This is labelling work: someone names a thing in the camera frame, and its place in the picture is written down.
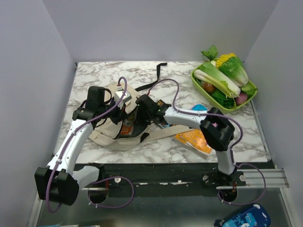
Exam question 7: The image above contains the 78-Storey Treehouse book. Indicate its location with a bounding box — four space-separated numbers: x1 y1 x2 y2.
118 111 136 138

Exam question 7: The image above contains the purple onion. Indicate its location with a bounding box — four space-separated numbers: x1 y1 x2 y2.
235 92 248 106

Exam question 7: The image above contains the dark green leafy vegetable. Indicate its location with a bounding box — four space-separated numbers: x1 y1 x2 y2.
211 89 236 109

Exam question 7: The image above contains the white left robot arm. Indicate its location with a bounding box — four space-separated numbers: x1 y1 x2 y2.
35 82 131 206

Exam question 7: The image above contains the brown mushroom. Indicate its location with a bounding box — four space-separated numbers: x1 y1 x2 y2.
202 83 216 94

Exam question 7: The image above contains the blue shark pencil case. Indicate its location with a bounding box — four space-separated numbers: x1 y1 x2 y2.
214 203 272 227

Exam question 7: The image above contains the green leaf sprig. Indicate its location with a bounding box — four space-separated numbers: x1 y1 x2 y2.
201 45 218 61

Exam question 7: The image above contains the green lettuce head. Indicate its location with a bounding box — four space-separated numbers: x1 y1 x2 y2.
219 56 249 87

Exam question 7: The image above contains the cream canvas backpack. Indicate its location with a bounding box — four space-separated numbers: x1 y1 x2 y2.
89 62 192 150

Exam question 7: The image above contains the napa cabbage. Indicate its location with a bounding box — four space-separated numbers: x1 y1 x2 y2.
193 61 241 98

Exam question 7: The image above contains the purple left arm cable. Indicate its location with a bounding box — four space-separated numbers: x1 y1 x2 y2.
45 76 135 213

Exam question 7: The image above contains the yellow corn cob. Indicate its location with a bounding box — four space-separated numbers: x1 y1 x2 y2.
215 53 236 68

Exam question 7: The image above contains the yellow orange paperback book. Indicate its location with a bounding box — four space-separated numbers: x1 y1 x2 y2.
173 129 212 158

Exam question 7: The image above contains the aluminium frame rail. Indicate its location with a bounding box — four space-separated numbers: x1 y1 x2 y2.
36 162 290 227

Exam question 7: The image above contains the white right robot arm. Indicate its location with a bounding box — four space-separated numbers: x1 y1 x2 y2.
136 95 235 185

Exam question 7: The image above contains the pink blue pencil case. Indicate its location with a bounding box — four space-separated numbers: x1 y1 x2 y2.
191 104 208 111

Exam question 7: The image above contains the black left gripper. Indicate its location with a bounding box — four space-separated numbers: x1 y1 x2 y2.
99 96 130 125

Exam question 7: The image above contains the green plastic vegetable tray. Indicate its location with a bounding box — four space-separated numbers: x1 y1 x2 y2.
191 61 258 113

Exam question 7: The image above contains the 169-Storey Treehouse book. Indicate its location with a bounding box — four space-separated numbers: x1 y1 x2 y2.
156 99 171 129

